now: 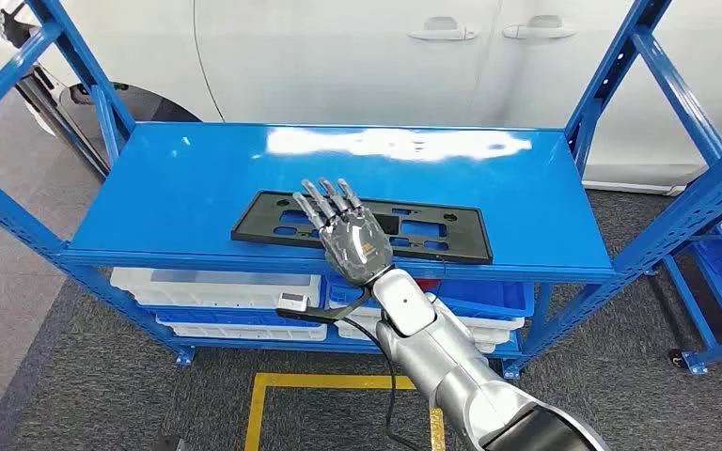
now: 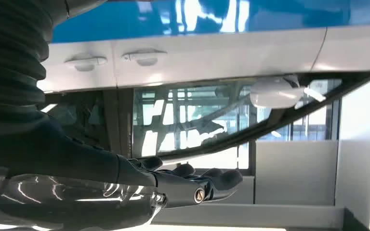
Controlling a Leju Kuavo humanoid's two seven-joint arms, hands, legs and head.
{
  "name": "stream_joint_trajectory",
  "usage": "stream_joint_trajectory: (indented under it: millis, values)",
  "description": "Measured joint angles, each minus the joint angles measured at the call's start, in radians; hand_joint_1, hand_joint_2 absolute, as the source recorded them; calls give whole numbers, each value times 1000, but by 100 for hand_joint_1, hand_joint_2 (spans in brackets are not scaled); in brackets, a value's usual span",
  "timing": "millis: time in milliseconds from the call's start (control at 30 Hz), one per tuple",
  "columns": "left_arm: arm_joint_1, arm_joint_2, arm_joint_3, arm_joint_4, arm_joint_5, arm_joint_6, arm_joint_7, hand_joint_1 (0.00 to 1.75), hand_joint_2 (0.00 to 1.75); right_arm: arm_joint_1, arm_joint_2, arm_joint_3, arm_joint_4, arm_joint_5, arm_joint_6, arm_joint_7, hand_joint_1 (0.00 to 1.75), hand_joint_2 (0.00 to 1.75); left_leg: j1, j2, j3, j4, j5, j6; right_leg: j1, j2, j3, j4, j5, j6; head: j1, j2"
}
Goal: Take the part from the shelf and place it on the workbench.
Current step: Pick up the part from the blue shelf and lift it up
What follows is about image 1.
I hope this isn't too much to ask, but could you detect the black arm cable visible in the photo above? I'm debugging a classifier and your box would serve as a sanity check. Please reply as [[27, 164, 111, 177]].
[[338, 314, 428, 451]]

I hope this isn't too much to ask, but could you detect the white car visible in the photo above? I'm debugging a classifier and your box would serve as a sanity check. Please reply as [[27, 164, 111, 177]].
[[0, 0, 722, 194]]

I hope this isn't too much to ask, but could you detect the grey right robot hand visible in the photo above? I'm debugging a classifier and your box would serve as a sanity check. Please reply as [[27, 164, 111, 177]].
[[291, 179, 396, 288]]

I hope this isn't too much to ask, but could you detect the white car door handle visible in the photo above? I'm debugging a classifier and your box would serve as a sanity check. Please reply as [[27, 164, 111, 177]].
[[501, 14, 579, 40], [408, 16, 479, 42]]

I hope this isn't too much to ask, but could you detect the yellow floor tape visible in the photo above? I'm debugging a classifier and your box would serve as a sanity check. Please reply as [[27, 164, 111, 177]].
[[243, 372, 447, 451]]

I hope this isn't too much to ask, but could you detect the black car wheel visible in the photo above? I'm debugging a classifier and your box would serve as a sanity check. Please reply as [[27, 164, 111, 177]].
[[55, 82, 203, 181]]

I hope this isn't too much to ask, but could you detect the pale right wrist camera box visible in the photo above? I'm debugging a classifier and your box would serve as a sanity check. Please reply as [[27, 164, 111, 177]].
[[275, 292, 310, 314]]

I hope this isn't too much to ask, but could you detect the black plastic bracket part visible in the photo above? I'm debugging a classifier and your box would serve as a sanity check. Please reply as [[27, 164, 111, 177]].
[[230, 190, 494, 265]]

